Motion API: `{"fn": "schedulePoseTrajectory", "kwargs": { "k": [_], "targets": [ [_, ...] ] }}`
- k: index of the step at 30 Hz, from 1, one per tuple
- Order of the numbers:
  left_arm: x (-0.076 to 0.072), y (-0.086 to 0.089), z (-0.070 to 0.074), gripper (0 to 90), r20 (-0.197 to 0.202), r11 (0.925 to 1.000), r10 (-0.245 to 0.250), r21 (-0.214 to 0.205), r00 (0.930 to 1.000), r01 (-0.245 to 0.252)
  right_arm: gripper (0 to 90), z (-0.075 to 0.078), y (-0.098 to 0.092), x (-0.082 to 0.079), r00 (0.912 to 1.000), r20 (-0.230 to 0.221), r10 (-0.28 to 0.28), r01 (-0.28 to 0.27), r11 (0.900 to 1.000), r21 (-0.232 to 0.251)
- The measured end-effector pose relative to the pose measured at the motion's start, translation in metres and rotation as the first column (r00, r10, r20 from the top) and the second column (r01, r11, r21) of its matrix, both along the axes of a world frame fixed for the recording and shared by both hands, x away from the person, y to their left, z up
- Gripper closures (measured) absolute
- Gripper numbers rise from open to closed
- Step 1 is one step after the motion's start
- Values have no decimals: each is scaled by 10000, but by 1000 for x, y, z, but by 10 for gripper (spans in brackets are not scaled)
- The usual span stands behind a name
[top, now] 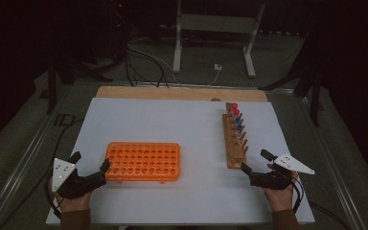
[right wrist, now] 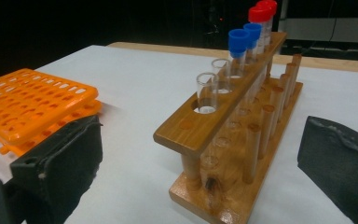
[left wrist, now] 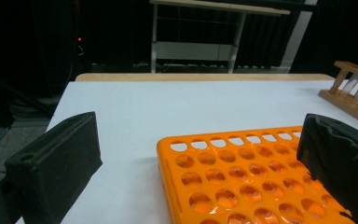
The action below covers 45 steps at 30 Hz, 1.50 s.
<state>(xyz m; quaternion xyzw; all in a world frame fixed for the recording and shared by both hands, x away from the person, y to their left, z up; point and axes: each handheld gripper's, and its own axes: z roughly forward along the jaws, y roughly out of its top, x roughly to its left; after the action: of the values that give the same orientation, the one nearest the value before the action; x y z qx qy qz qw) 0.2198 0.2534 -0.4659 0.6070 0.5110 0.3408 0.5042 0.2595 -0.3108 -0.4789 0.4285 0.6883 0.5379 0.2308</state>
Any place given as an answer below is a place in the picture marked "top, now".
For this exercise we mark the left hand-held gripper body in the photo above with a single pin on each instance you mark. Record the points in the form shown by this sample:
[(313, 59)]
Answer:
[(62, 172)]

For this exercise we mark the person's right hand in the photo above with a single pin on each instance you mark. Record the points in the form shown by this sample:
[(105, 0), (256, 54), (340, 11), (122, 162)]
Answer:
[(281, 199)]

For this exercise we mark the grey metal stand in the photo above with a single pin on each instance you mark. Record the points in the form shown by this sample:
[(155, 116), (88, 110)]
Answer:
[(215, 23)]

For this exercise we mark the metal floor rail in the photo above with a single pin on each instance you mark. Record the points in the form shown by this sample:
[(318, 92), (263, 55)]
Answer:
[(16, 179), (335, 172)]

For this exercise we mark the person's left hand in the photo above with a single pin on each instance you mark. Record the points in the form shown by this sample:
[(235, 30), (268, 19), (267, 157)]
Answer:
[(75, 204)]

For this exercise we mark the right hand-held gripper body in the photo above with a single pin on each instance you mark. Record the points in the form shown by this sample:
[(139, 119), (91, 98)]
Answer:
[(270, 180)]

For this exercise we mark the clear test tube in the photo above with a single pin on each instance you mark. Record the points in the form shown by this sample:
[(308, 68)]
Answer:
[(243, 143), (241, 136)]

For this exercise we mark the orange plastic test tube rack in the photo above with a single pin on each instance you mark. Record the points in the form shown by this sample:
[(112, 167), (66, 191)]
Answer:
[(143, 161)]

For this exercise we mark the white plug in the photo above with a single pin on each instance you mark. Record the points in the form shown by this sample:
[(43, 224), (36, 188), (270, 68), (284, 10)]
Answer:
[(217, 67)]

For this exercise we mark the white table mat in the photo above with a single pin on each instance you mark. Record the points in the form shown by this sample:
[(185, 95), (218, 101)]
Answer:
[(188, 127)]

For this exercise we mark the wooden test tube rack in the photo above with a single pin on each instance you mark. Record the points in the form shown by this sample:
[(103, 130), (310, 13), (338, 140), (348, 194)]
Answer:
[(231, 150)]

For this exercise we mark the dark equipment with red light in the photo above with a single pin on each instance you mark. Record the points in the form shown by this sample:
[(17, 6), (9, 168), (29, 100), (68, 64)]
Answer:
[(119, 19)]

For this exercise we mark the black tripod stand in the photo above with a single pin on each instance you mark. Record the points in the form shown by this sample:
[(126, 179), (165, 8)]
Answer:
[(51, 86)]

